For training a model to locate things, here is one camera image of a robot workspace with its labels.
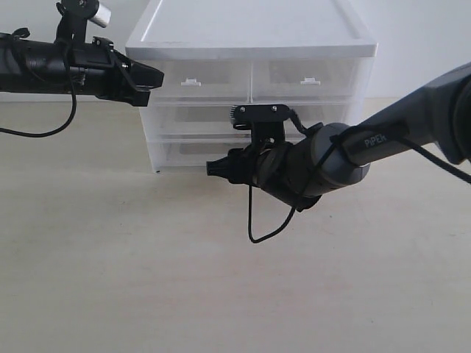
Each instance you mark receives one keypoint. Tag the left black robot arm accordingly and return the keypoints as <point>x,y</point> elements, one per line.
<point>35,67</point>

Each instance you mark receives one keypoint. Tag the top left translucent drawer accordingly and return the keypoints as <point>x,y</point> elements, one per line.
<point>203,80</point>

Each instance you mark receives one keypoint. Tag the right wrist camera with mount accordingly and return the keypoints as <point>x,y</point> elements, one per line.
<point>264,121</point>

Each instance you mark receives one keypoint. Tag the white plastic drawer cabinet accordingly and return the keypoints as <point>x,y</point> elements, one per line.
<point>249,31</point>

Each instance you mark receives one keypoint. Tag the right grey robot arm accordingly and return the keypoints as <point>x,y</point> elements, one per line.
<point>298,164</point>

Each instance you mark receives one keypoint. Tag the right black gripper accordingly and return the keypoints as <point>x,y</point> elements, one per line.
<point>241,166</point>

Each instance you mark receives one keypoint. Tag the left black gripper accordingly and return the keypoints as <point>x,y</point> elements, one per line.
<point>110,75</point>

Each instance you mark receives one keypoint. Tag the wide translucent drawer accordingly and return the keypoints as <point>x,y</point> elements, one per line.
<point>181,154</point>
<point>183,122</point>

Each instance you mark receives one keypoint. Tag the top right translucent drawer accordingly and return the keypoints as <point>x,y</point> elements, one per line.
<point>309,80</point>

